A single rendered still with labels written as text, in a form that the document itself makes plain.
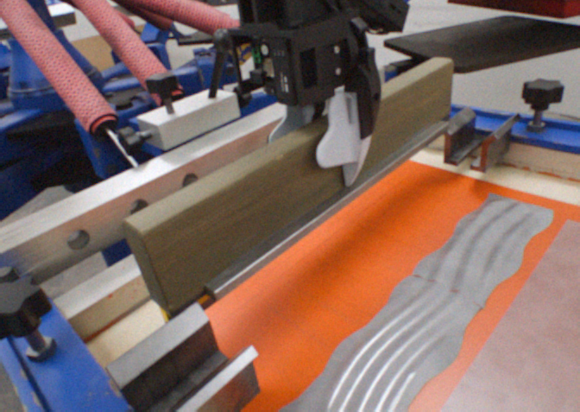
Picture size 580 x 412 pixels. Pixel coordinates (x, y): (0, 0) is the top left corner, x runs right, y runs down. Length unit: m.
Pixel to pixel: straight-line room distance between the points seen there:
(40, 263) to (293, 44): 0.32
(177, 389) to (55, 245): 0.21
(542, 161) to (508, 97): 1.94
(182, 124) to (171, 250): 0.29
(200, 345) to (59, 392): 0.10
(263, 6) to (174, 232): 0.17
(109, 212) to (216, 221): 0.20
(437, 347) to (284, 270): 0.17
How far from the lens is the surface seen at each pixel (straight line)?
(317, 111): 0.39
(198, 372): 0.34
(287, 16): 0.31
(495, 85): 2.55
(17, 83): 1.04
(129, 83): 1.05
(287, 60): 0.30
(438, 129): 0.51
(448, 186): 0.56
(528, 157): 0.61
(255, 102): 1.08
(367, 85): 0.34
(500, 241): 0.47
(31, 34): 0.81
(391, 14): 0.40
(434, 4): 2.60
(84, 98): 0.72
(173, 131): 0.55
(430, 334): 0.37
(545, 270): 0.46
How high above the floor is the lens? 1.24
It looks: 31 degrees down
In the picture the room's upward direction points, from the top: 9 degrees counter-clockwise
